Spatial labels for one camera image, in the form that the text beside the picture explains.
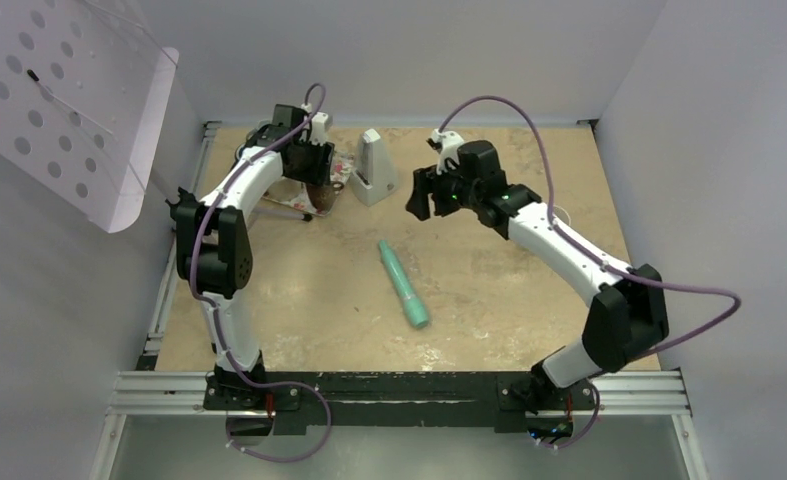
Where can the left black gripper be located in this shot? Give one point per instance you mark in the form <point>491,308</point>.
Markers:
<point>319,173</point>

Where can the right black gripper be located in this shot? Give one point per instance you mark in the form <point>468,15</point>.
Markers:
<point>427,181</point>

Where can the brown striped mug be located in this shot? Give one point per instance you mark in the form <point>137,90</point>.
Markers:
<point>322,198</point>

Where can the light green mug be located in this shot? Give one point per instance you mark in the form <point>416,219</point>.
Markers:
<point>562,214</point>

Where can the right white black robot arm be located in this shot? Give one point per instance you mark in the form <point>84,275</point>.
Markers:
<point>626,315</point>

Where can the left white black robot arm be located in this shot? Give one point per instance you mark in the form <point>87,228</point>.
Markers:
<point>213,250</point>

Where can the floral tray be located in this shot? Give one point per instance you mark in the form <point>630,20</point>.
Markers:
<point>292,194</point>

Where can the white wedge-shaped device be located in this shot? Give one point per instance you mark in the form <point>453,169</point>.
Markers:
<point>374,176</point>

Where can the teal cylindrical tube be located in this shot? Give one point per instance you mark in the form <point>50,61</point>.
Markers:
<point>413,307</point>

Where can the white perforated panel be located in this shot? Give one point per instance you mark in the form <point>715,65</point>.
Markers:
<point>84,89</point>

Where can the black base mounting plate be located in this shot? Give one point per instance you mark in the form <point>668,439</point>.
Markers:
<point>295,400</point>

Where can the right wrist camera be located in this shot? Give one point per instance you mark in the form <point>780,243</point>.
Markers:
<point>446,145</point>

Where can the aluminium frame rail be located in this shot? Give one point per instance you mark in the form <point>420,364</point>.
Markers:
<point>148,393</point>

